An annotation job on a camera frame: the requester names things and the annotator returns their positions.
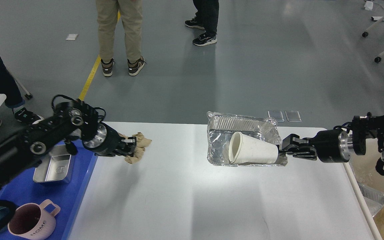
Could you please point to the foil tray inside bin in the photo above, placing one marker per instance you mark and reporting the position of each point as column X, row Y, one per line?
column 373, row 198

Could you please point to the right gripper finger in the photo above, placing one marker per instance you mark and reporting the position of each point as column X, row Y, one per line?
column 309, row 154
column 294, row 141

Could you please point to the grey office chair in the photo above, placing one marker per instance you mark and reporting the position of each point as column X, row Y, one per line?
column 27, row 93

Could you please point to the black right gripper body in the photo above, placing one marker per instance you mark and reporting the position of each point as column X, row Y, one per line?
column 332, row 146

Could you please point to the aluminium foil tray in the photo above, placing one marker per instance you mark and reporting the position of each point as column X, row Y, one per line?
column 222, row 126

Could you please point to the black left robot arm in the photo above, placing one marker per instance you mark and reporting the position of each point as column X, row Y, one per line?
column 71, row 120

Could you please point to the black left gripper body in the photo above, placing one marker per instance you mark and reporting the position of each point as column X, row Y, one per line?
column 106, row 142

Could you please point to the white paper cup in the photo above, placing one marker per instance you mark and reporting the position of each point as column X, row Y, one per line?
column 245, row 149

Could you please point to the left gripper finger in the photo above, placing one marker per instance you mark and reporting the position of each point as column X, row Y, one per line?
column 127, row 146

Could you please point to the right floor outlet plate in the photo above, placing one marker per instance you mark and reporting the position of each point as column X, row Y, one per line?
column 293, row 116

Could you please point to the stainless steel rectangular tray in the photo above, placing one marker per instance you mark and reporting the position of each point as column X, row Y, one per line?
column 56, row 167

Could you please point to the pink mug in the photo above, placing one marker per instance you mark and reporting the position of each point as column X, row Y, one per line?
column 34, row 221

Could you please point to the person in black trousers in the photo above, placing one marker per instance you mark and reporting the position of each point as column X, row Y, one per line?
column 206, row 18

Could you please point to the white plastic bin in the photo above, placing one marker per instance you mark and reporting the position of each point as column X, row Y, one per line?
column 362, row 169

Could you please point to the blue plastic tray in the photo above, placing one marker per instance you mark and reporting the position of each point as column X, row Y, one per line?
column 23, row 189

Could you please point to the floor outlet plate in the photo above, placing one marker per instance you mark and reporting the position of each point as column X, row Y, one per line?
column 277, row 115
column 293, row 116

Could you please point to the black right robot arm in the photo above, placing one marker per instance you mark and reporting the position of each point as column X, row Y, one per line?
column 359, row 130

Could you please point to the brown paper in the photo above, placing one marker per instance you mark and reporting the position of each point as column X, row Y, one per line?
column 142, row 143

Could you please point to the left floor outlet plate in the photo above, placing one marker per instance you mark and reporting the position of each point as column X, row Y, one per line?
column 277, row 115

